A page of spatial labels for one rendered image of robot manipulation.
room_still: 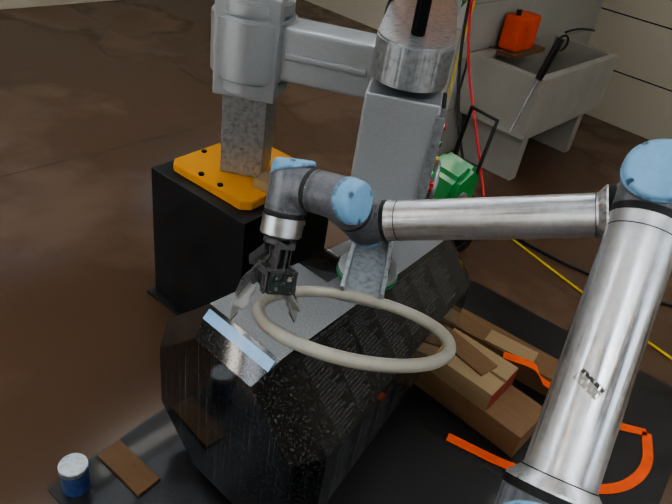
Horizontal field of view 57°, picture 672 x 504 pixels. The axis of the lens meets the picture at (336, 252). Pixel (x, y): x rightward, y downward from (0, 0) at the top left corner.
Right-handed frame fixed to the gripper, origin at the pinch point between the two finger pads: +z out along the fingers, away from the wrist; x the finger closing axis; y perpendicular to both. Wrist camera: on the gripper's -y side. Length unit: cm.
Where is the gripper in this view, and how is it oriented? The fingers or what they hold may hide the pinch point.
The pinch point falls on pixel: (261, 320)
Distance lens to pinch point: 139.8
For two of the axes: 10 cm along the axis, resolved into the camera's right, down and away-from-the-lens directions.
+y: 4.0, 2.8, -8.8
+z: -1.9, 9.6, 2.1
